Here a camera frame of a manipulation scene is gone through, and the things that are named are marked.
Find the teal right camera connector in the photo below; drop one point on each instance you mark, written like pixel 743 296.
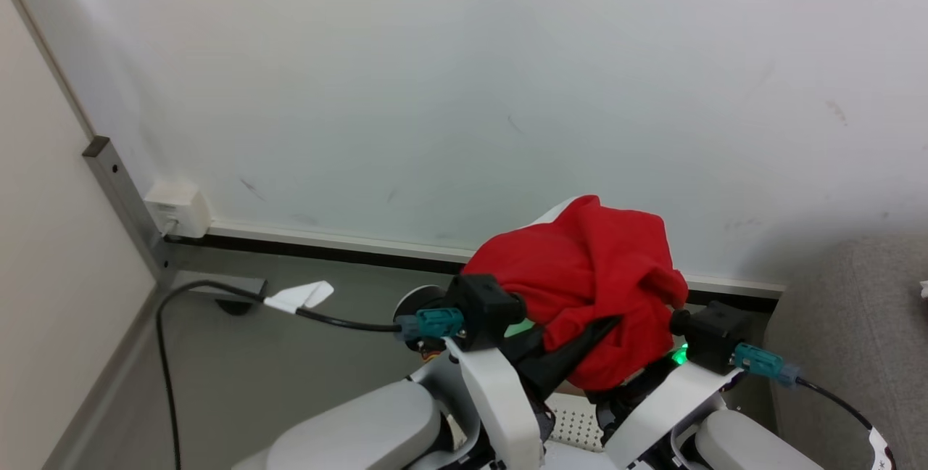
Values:
pixel 761 363

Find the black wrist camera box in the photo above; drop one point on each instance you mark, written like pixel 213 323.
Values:
pixel 714 336
pixel 482 310

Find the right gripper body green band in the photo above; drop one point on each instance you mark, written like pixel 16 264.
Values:
pixel 649 381

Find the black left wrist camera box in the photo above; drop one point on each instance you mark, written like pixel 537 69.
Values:
pixel 482 310

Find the red clothing item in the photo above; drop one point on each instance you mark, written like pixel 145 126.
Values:
pixel 602 289

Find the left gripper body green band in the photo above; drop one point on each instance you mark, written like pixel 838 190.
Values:
pixel 523 343

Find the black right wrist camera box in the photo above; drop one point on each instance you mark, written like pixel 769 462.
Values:
pixel 714 336

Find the beige perforated laundry basket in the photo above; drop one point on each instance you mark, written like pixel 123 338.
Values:
pixel 576 423

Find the grey floor bracket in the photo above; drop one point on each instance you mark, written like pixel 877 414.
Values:
pixel 232 289

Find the black and white baseboard strip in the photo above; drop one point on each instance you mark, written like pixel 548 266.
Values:
pixel 362 249

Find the white wall outlet box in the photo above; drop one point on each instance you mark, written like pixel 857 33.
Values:
pixel 177 209

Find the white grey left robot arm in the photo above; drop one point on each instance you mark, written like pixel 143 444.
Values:
pixel 406 426

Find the teal left camera connector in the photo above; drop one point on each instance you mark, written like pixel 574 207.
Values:
pixel 438 323

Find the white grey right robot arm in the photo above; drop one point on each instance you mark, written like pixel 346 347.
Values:
pixel 674 412

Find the grey metal corner post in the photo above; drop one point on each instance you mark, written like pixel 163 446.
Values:
pixel 127 201

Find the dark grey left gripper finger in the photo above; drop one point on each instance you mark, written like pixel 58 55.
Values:
pixel 573 354

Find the grey fabric sofa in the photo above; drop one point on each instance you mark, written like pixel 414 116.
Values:
pixel 855 354

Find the teal camera connector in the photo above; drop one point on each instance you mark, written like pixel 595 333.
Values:
pixel 761 363
pixel 438 323

